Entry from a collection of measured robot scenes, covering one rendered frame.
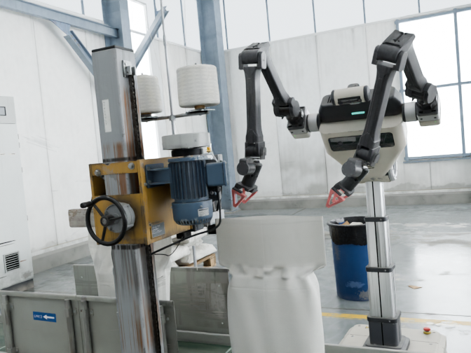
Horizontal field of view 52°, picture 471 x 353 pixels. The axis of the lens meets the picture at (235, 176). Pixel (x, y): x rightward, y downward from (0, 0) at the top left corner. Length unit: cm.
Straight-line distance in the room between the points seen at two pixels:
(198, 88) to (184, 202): 44
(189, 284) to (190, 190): 101
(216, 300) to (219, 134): 836
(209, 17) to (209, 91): 931
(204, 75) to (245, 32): 915
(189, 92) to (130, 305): 84
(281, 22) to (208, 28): 162
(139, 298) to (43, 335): 87
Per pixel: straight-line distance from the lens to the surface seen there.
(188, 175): 175
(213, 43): 1103
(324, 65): 1031
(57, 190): 713
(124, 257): 189
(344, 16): 1040
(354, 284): 425
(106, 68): 188
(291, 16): 1072
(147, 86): 205
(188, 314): 274
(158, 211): 188
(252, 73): 199
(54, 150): 715
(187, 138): 173
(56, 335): 260
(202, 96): 189
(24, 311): 271
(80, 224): 261
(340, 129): 232
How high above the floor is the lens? 134
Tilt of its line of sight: 3 degrees down
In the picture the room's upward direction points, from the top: 5 degrees counter-clockwise
